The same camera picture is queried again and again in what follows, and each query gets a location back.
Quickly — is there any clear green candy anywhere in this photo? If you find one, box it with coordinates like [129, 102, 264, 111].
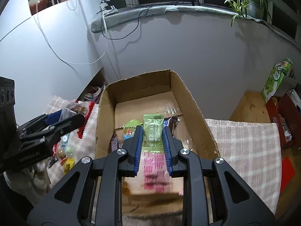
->
[65, 145, 74, 157]

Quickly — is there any red clear snack bag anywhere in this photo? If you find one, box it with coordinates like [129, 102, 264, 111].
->
[60, 101, 95, 139]

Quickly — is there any large snickers bar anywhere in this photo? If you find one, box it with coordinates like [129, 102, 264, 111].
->
[110, 133, 119, 152]

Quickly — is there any packaged toast bread loaf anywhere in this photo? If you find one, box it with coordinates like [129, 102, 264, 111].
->
[122, 151, 183, 196]

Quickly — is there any red box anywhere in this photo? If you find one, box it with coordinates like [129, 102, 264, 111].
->
[265, 93, 300, 148]

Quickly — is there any yellow blue candy pouch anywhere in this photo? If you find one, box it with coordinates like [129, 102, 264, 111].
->
[123, 119, 141, 140]

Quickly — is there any potted spider plant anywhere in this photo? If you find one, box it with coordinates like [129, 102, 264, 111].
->
[224, 0, 272, 27]

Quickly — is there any brown cardboard box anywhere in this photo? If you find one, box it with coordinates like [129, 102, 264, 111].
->
[95, 70, 219, 218]

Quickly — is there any small black snack packet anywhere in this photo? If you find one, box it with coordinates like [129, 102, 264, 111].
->
[47, 156, 58, 168]

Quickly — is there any brown chocolate ball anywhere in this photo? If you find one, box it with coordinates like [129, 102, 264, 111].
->
[56, 148, 66, 160]

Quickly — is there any white cable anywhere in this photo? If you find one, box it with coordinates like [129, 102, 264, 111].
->
[33, 0, 111, 66]

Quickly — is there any white cabinet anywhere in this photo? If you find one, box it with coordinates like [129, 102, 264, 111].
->
[1, 0, 103, 124]

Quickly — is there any green mint candy packet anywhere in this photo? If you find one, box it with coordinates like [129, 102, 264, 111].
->
[61, 133, 69, 149]

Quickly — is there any yellow candy packet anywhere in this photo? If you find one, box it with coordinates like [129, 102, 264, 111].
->
[63, 158, 75, 175]

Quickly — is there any white power strip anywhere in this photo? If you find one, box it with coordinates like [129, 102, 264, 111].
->
[98, 1, 118, 16]

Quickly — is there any green tissue pack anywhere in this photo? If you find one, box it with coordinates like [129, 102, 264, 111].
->
[261, 58, 292, 103]

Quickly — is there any black cable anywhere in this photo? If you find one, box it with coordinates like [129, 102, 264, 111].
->
[96, 0, 165, 40]

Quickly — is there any small snickers bar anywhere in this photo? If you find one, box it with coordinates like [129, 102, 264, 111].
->
[163, 116, 180, 138]

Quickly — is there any pink plaid tablecloth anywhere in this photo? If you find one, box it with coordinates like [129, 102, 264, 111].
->
[45, 92, 282, 225]

